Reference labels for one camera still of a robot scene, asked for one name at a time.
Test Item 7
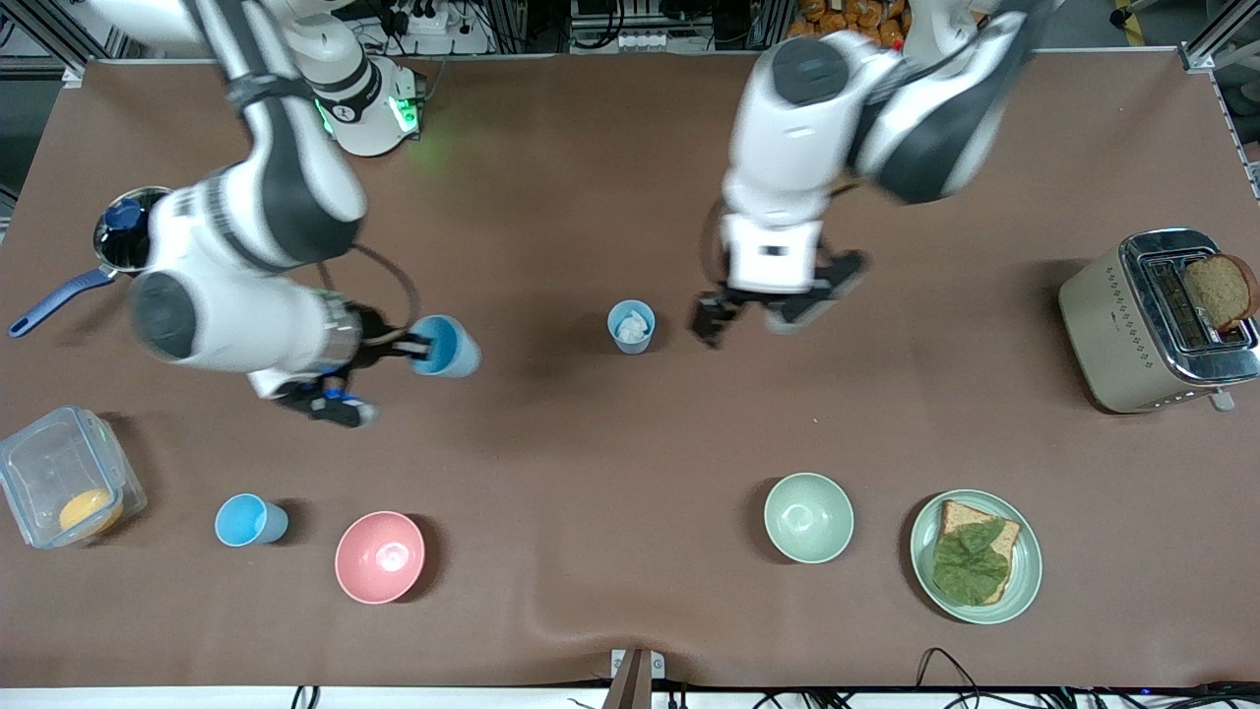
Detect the orange round food piece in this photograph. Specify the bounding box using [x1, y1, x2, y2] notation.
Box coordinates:
[58, 489, 124, 538]

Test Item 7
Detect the aluminium frame profile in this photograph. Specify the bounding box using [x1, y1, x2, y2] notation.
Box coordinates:
[1179, 0, 1260, 76]

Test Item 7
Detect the looped black floor cable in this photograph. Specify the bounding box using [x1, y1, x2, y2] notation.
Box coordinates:
[915, 647, 985, 709]

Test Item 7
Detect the blue cup holding tissue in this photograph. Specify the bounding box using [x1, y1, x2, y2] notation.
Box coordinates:
[606, 299, 657, 355]

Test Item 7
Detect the dark toast slice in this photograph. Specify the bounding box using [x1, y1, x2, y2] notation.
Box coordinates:
[1184, 254, 1260, 333]

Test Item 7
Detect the green lettuce leaf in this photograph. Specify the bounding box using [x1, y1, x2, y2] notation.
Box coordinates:
[932, 520, 1011, 606]

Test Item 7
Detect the pink bowl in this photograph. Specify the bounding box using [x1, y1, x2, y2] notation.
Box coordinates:
[335, 511, 426, 605]

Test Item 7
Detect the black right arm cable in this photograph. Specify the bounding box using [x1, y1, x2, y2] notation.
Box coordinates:
[349, 244, 421, 328]

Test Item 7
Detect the bag of orange snacks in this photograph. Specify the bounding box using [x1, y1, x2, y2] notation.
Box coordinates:
[787, 0, 909, 50]

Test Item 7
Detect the blue plastic cup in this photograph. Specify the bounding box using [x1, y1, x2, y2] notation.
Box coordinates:
[409, 315, 483, 380]
[215, 493, 289, 548]

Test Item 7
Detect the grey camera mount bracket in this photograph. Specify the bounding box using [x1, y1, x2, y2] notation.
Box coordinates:
[610, 648, 665, 709]

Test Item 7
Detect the brown bread slice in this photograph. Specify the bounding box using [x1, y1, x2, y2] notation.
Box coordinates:
[937, 499, 1023, 605]

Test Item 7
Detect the beige chrome toaster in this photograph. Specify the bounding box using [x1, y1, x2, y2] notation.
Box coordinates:
[1059, 228, 1260, 415]

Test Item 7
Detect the pale green plate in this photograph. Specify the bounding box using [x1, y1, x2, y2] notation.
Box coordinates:
[910, 489, 1042, 625]

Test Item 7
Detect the white power strip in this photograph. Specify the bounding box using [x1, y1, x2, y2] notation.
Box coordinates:
[389, 0, 451, 36]

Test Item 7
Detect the clear plastic food container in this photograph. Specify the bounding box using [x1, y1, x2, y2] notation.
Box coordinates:
[0, 406, 149, 549]

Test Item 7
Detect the black saucepan with blue handle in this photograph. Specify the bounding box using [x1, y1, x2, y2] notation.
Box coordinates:
[8, 187, 174, 339]

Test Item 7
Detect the pale green bowl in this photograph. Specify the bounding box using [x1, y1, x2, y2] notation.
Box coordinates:
[764, 473, 855, 564]

